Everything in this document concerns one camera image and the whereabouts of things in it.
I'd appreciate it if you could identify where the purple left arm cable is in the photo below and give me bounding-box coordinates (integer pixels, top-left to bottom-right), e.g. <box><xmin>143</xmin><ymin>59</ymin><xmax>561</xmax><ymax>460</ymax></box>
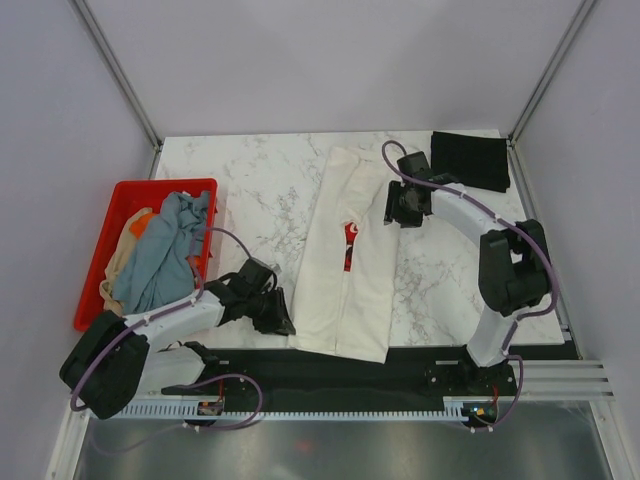
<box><xmin>68</xmin><ymin>227</ymin><xmax>254</xmax><ymax>413</ymax></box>

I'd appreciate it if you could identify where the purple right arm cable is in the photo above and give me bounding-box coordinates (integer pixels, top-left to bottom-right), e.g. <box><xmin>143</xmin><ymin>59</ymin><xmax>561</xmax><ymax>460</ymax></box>
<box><xmin>381</xmin><ymin>140</ymin><xmax>556</xmax><ymax>361</ymax></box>

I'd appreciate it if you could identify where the light blue t-shirt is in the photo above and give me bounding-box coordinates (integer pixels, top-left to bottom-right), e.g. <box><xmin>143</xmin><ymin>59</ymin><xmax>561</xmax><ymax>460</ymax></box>
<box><xmin>112</xmin><ymin>191</ymin><xmax>210</xmax><ymax>315</ymax></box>

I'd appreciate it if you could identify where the white t-shirt red print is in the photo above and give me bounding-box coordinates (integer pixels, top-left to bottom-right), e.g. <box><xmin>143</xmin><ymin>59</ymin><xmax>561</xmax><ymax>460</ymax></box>
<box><xmin>288</xmin><ymin>147</ymin><xmax>400</xmax><ymax>363</ymax></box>

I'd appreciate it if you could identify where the right aluminium frame post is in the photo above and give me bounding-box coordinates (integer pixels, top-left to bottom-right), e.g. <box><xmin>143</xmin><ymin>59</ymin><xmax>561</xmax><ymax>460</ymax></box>
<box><xmin>508</xmin><ymin>0</ymin><xmax>600</xmax><ymax>147</ymax></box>

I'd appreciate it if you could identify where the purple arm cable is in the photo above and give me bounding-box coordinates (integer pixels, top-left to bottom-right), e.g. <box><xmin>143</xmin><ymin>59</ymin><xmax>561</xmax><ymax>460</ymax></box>
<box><xmin>381</xmin><ymin>140</ymin><xmax>556</xmax><ymax>361</ymax></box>
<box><xmin>68</xmin><ymin>227</ymin><xmax>254</xmax><ymax>413</ymax></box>

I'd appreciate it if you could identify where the aluminium frame post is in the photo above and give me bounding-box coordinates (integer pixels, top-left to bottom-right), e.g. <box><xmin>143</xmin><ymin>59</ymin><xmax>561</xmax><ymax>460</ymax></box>
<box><xmin>69</xmin><ymin>0</ymin><xmax>163</xmax><ymax>152</ymax></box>
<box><xmin>508</xmin><ymin>0</ymin><xmax>600</xmax><ymax>147</ymax></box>

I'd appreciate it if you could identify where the red plastic bin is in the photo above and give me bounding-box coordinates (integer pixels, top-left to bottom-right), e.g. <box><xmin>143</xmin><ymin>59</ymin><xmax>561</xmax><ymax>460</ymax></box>
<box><xmin>73</xmin><ymin>177</ymin><xmax>218</xmax><ymax>332</ymax></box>

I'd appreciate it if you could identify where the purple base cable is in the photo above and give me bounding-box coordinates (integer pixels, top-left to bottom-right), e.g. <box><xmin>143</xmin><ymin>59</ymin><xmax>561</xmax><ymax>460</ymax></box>
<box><xmin>180</xmin><ymin>369</ymin><xmax>265</xmax><ymax>434</ymax></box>

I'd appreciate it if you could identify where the orange garment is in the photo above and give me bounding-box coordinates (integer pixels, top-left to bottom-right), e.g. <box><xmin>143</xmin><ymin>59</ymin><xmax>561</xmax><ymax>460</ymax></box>
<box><xmin>129</xmin><ymin>212</ymin><xmax>155</xmax><ymax>239</ymax></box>

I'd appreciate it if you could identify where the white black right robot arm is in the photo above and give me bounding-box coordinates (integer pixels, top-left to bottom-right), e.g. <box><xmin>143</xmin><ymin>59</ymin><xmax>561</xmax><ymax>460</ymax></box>
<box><xmin>382</xmin><ymin>151</ymin><xmax>558</xmax><ymax>394</ymax></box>

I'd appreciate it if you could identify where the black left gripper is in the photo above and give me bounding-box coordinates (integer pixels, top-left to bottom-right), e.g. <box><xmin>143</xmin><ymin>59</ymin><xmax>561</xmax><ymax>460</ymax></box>
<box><xmin>244</xmin><ymin>286</ymin><xmax>295</xmax><ymax>337</ymax></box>

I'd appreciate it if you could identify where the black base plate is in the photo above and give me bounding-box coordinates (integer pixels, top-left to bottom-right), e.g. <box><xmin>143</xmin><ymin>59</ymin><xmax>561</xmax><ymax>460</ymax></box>
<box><xmin>161</xmin><ymin>346</ymin><xmax>576</xmax><ymax>411</ymax></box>

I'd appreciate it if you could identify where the beige t-shirt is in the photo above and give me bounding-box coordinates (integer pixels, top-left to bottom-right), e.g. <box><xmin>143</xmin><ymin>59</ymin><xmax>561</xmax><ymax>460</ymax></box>
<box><xmin>99</xmin><ymin>208</ymin><xmax>152</xmax><ymax>316</ymax></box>

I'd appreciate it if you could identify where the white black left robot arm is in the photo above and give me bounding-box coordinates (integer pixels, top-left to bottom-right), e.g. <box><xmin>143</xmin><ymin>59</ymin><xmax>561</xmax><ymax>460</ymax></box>
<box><xmin>59</xmin><ymin>258</ymin><xmax>296</xmax><ymax>420</ymax></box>

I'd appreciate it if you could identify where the white slotted cable duct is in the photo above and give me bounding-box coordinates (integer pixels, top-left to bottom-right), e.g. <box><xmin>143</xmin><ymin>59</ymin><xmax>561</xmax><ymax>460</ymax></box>
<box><xmin>119</xmin><ymin>397</ymin><xmax>462</xmax><ymax>422</ymax></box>

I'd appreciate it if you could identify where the folded black t-shirt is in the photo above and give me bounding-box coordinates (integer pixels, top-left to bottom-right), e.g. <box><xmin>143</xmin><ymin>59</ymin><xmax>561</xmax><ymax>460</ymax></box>
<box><xmin>430</xmin><ymin>132</ymin><xmax>510</xmax><ymax>193</ymax></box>

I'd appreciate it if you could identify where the left aluminium frame post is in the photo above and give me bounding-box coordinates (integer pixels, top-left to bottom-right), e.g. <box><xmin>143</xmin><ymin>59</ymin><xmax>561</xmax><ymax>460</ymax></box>
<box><xmin>69</xmin><ymin>0</ymin><xmax>163</xmax><ymax>152</ymax></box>

